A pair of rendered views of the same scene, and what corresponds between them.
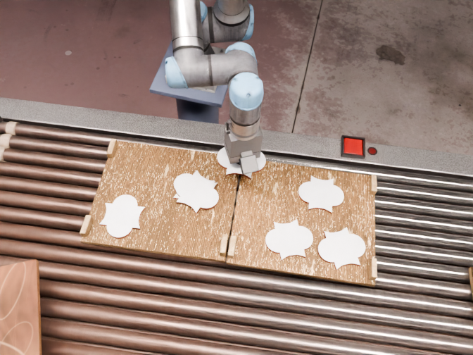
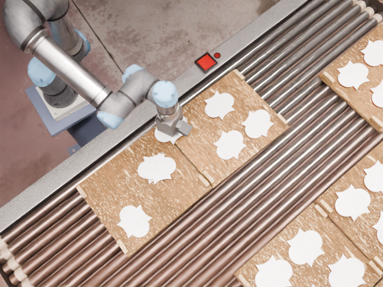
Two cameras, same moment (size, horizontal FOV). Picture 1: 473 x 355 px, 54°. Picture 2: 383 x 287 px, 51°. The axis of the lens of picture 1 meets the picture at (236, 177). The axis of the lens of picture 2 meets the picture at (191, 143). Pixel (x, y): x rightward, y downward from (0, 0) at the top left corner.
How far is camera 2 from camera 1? 0.50 m
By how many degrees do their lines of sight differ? 20
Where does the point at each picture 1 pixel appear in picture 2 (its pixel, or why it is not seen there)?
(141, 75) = not seen: outside the picture
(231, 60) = (137, 83)
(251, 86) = (168, 89)
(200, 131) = (117, 132)
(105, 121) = (53, 181)
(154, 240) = (166, 215)
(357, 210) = (244, 97)
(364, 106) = (147, 19)
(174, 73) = (113, 120)
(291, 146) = not seen: hidden behind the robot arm
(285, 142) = not seen: hidden behind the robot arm
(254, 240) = (214, 163)
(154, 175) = (123, 182)
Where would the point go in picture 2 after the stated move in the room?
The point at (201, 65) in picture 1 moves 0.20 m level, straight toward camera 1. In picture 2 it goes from (124, 102) to (174, 139)
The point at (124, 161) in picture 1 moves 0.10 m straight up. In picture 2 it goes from (97, 192) to (91, 185)
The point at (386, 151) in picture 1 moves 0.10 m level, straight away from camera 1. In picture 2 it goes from (224, 49) to (217, 31)
